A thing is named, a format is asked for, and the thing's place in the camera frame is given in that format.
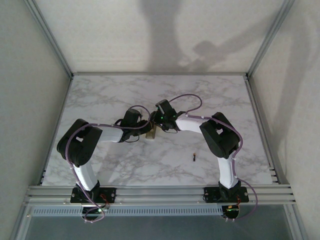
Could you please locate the aluminium frame post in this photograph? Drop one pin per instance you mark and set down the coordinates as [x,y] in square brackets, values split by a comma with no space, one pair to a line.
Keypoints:
[267,40]
[22,220]
[296,220]
[51,40]

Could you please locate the thin aluminium frame rail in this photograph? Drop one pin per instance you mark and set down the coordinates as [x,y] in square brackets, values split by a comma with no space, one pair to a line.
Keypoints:
[160,73]

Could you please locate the controller board with LED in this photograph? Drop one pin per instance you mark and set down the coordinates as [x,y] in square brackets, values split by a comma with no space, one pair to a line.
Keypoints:
[100,211]
[231,212]

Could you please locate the aluminium side rail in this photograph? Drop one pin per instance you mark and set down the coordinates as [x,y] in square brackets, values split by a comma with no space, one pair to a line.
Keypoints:
[57,127]
[253,105]

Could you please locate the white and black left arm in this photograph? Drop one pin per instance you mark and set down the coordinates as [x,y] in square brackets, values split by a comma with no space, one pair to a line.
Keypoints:
[85,140]

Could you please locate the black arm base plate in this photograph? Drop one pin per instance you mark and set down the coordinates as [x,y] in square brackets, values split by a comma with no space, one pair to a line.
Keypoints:
[75,196]
[208,195]

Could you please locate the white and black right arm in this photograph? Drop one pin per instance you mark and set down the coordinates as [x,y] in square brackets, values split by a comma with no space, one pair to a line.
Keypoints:
[220,137]

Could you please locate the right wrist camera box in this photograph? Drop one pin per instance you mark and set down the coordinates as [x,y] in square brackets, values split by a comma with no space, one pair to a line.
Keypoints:
[157,106]

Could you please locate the wide aluminium base rail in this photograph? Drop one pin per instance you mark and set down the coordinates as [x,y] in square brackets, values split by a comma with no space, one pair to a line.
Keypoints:
[160,195]

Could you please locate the beige remote control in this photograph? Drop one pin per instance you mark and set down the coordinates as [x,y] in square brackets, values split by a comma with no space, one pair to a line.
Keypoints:
[150,135]

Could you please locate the black and gold battery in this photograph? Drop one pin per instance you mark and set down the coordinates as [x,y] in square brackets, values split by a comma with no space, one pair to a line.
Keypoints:
[194,157]

